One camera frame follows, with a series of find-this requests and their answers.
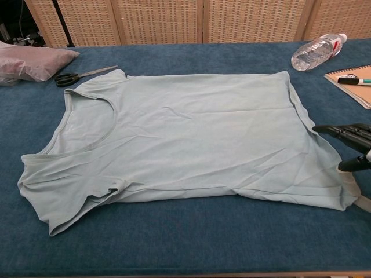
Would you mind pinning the brown spiral notebook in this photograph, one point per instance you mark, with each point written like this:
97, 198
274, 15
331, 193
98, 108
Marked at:
353, 94

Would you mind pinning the black green marker pen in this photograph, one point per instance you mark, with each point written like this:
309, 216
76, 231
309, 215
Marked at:
347, 81

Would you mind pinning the blue velvet table cover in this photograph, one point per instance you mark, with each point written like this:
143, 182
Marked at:
185, 246

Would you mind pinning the light blue t-shirt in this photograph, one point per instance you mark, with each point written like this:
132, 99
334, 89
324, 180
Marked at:
188, 130

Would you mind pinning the white translucent plastic bag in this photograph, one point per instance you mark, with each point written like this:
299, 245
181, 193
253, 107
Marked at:
7, 81

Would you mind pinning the clear plastic water bottle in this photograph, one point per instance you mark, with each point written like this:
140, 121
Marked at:
313, 53

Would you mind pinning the plastic bag with red cloth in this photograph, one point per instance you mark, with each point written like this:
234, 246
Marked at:
34, 62

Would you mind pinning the black tripod stand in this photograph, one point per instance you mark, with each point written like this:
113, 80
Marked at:
62, 23

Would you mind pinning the wicker folding screen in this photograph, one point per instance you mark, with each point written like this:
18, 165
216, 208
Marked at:
159, 20

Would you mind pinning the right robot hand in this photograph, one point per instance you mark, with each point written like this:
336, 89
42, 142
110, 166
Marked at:
347, 131

